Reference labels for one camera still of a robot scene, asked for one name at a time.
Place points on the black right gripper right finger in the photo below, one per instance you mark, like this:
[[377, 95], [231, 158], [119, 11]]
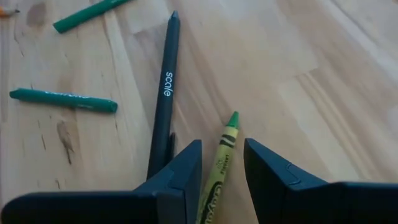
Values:
[[311, 202]]

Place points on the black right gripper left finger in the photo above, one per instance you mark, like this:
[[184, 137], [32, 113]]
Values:
[[130, 207]]

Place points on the green crayon with yellow-green wrapper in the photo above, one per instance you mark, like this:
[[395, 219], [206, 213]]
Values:
[[222, 161]]

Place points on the green marker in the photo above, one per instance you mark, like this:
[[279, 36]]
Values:
[[62, 99], [84, 15]]

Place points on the black pen with white print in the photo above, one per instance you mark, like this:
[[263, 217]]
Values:
[[168, 77]]

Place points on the orange pencil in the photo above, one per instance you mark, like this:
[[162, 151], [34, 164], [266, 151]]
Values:
[[4, 12]]

